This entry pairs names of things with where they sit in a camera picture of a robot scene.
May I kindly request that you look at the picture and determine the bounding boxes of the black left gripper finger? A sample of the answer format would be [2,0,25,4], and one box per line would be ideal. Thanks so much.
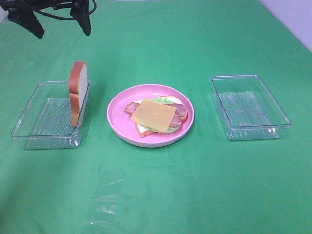
[70,9,92,36]
[9,11,44,39]

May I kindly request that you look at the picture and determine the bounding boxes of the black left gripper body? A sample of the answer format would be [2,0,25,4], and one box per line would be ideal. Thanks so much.
[0,0,89,20]

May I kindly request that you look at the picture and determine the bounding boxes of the white bread slice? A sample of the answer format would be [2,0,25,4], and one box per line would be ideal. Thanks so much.
[69,61,88,126]
[136,95,188,138]

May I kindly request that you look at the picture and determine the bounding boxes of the bacon strip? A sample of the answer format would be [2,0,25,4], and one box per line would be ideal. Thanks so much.
[169,103,187,117]
[124,99,188,133]

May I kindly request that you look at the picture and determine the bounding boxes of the green lettuce leaf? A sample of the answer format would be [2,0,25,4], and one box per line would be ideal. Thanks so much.
[137,96,188,137]

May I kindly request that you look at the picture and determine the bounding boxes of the yellow cheese slice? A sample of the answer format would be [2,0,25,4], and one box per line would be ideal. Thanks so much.
[130,99,181,133]

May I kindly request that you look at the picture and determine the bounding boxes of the clear left plastic tray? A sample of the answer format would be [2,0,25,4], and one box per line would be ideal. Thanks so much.
[11,81,91,150]

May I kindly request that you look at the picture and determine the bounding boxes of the clear plastic tray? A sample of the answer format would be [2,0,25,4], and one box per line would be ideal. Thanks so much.
[11,81,91,150]
[210,75,292,141]

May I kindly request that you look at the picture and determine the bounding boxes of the pink round plate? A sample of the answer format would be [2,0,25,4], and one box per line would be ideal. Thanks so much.
[107,84,195,148]

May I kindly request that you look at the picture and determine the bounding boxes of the clear plastic bag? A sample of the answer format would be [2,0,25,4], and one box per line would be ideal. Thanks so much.
[84,168,126,234]

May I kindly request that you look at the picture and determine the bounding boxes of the clear right plastic tray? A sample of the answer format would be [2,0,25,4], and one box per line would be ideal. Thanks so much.
[210,75,292,141]

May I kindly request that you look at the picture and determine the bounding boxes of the green tablecloth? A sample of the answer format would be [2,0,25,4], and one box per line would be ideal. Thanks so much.
[0,0,312,234]

